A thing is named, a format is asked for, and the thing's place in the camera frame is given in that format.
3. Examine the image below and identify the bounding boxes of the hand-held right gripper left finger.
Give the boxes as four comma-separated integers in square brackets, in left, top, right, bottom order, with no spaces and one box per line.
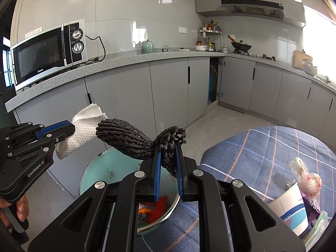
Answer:
[28,146,162,252]

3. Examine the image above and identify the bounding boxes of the clear printed plastic bag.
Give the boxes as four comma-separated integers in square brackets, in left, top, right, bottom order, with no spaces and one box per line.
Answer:
[286,157,323,200]

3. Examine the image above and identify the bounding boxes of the metal spice rack with bottles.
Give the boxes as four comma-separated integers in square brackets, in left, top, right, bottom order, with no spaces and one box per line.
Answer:
[198,20,222,51]

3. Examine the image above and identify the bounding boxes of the wooden cutting board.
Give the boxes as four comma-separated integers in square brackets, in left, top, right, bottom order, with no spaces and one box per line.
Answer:
[293,49,313,70]

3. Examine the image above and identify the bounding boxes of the black foam net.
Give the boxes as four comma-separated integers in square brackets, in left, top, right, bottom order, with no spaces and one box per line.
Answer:
[95,119,188,177]

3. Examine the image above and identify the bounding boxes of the white paper cup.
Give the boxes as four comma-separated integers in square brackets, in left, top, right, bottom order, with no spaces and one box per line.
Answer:
[267,182,310,238]

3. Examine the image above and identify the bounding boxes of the grey cooking pot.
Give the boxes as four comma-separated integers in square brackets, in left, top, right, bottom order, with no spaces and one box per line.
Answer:
[301,59,319,76]

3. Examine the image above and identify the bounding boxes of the person's left hand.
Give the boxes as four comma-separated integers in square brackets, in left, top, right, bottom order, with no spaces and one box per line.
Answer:
[0,193,30,227]

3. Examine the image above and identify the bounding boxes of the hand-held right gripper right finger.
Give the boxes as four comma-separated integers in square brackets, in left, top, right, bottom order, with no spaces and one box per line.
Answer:
[175,144,306,252]

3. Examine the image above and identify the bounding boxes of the gas stove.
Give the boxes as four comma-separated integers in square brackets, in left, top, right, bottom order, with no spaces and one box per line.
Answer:
[227,50,280,64]

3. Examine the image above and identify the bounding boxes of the white paper towel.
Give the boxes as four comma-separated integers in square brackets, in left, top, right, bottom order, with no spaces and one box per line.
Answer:
[56,103,109,160]

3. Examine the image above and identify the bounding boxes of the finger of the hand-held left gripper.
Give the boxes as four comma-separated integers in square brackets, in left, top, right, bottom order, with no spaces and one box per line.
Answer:
[7,123,76,160]
[4,120,72,147]

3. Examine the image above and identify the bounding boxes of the red foam net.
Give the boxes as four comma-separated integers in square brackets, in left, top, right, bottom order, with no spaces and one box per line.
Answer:
[146,198,168,225]

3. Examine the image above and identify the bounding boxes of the white wall switch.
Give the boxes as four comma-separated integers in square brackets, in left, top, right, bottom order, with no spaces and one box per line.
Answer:
[25,26,43,38]

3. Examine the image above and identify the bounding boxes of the grey base cabinets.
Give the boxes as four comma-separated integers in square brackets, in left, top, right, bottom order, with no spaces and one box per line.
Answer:
[5,50,336,197]

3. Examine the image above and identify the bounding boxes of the black wok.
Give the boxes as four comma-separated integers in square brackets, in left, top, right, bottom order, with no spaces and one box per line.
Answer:
[227,35,252,52]

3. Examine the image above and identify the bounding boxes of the black range hood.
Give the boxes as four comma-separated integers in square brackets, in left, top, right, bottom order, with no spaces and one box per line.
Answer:
[220,0,285,20]

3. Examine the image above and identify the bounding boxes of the blue water filter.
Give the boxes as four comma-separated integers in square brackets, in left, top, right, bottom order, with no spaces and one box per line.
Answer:
[209,68,214,103]

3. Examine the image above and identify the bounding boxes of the black and silver microwave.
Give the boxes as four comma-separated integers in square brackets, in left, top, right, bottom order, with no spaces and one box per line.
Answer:
[10,19,88,92]

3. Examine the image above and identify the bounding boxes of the window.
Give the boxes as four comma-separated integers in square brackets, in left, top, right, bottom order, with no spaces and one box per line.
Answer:
[302,4,336,90]

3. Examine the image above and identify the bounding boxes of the light green trash bin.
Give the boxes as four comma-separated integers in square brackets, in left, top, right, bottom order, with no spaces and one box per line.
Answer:
[79,147,181,235]

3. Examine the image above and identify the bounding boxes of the green ceramic teapot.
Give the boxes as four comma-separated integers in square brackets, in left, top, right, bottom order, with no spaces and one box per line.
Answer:
[142,39,155,54]

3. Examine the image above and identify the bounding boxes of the purple wrapper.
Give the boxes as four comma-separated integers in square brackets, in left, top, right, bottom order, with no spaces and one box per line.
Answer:
[301,192,321,214]

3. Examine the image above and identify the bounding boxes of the black power cable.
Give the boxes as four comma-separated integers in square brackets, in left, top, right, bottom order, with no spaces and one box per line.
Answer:
[84,35,107,65]

